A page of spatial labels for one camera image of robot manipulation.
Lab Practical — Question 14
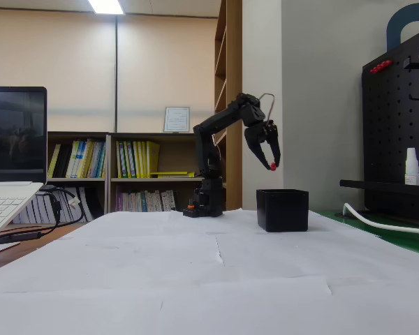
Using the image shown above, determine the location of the black square cup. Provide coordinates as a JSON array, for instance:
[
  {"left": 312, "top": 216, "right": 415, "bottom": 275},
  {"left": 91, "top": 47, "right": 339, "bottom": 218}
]
[{"left": 256, "top": 188, "right": 309, "bottom": 233}]

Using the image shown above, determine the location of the tall wooden bookshelf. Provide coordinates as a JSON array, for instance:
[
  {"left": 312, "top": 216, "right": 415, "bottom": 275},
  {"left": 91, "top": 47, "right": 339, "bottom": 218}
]
[{"left": 214, "top": 0, "right": 244, "bottom": 211}]

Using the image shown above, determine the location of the framed certificate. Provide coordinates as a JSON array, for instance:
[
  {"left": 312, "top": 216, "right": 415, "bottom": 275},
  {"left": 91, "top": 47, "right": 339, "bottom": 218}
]
[{"left": 163, "top": 105, "right": 191, "bottom": 134}]

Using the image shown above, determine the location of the black orange table clamp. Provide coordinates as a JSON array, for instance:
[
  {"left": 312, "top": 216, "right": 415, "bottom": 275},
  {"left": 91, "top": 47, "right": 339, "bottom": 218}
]
[{"left": 182, "top": 198, "right": 200, "bottom": 218}]

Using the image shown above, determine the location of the flat yellow book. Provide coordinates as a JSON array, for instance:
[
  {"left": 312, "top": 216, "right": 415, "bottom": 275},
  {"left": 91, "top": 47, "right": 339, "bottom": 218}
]
[{"left": 149, "top": 170, "right": 196, "bottom": 179}]

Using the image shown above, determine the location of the yellow binder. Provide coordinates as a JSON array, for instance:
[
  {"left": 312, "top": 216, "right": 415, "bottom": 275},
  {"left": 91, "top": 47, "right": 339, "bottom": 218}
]
[{"left": 146, "top": 141, "right": 161, "bottom": 175}]

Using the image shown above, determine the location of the low wooden bookshelf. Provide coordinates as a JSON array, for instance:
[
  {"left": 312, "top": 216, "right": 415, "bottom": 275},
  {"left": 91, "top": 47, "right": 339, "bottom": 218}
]
[
  {"left": 47, "top": 131, "right": 110, "bottom": 224},
  {"left": 106, "top": 131, "right": 228, "bottom": 214}
]

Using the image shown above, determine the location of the black pegboard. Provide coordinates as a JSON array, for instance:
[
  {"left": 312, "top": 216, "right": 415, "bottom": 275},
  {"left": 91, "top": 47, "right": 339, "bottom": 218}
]
[{"left": 339, "top": 22, "right": 419, "bottom": 224}]

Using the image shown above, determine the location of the small white bottle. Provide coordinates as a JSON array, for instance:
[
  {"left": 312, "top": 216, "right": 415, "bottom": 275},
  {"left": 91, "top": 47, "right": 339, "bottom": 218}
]
[{"left": 404, "top": 147, "right": 419, "bottom": 186}]

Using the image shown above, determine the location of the green yellow book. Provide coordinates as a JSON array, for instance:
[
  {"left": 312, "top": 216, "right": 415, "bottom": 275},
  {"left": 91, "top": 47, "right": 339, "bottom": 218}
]
[{"left": 115, "top": 140, "right": 124, "bottom": 179}]

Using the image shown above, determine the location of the blue white book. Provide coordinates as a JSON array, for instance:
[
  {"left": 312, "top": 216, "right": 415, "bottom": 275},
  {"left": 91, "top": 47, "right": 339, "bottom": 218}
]
[{"left": 90, "top": 141, "right": 108, "bottom": 179}]

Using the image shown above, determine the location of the blue arch board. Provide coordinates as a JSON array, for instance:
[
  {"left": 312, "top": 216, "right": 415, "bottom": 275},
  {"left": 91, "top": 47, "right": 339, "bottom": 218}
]
[{"left": 385, "top": 2, "right": 419, "bottom": 52}]

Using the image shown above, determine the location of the yellow white book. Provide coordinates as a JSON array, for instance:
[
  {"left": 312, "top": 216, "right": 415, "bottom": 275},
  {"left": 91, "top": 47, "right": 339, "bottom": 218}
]
[{"left": 65, "top": 140, "right": 83, "bottom": 179}]

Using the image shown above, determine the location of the black book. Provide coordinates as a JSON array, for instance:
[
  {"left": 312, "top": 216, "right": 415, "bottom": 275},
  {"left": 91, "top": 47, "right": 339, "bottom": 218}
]
[{"left": 52, "top": 143, "right": 73, "bottom": 179}]

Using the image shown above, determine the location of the ceiling light panel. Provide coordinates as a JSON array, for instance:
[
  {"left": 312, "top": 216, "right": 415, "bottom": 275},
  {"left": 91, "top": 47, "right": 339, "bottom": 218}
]
[{"left": 87, "top": 0, "right": 126, "bottom": 15}]

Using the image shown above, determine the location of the slim yellow book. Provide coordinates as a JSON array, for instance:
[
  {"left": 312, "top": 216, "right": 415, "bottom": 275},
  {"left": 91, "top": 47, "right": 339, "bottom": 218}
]
[{"left": 47, "top": 143, "right": 62, "bottom": 179}]

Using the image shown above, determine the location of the white laptop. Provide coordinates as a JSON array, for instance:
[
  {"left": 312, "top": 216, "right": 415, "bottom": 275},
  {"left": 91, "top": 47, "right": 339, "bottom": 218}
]
[{"left": 0, "top": 86, "right": 48, "bottom": 245}]

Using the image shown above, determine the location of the red white servo cable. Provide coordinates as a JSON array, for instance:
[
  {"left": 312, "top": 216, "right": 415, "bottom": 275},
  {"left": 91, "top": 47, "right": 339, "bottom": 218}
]
[{"left": 259, "top": 93, "right": 277, "bottom": 123}]

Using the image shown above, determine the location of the white power strip cable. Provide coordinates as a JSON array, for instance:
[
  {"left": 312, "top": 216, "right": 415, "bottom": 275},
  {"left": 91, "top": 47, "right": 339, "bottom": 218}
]
[{"left": 342, "top": 203, "right": 419, "bottom": 236}]

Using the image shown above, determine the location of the black cable white connector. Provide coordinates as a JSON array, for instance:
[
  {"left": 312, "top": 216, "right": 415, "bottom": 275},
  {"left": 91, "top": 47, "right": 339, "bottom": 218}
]
[{"left": 41, "top": 186, "right": 87, "bottom": 225}]

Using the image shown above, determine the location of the black laptop cable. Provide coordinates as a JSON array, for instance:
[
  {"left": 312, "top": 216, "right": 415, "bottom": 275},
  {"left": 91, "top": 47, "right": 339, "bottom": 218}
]
[{"left": 0, "top": 228, "right": 62, "bottom": 274}]

